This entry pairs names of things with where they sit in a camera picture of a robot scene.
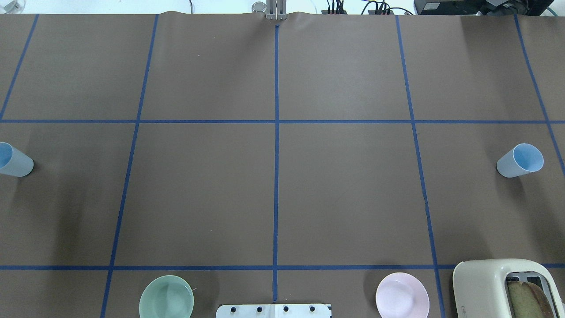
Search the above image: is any light blue cup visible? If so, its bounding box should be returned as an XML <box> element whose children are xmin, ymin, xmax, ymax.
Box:
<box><xmin>496</xmin><ymin>143</ymin><xmax>545</xmax><ymax>178</ymax></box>
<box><xmin>0</xmin><ymin>142</ymin><xmax>34</xmax><ymax>178</ymax></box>

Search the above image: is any small metal cylinder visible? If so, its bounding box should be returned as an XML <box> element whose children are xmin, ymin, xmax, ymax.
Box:
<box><xmin>252</xmin><ymin>1</ymin><xmax>267</xmax><ymax>13</ymax></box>

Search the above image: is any pink bowl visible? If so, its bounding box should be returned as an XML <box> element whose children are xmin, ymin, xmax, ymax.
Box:
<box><xmin>375</xmin><ymin>272</ymin><xmax>430</xmax><ymax>318</ymax></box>

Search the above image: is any green bowl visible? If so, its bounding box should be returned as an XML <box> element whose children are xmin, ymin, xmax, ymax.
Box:
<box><xmin>139</xmin><ymin>275</ymin><xmax>195</xmax><ymax>318</ymax></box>

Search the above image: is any cream toaster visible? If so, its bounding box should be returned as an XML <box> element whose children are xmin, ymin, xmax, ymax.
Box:
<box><xmin>452</xmin><ymin>258</ymin><xmax>564</xmax><ymax>318</ymax></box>

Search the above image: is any bread slice in toaster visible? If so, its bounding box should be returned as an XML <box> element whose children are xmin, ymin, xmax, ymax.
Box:
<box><xmin>507</xmin><ymin>281</ymin><xmax>555</xmax><ymax>318</ymax></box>

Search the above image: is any aluminium frame post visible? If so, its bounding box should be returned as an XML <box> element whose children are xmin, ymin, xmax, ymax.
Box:
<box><xmin>265</xmin><ymin>0</ymin><xmax>288</xmax><ymax>21</ymax></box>

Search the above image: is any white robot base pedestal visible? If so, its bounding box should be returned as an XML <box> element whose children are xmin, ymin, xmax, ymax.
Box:
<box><xmin>215</xmin><ymin>303</ymin><xmax>332</xmax><ymax>318</ymax></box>

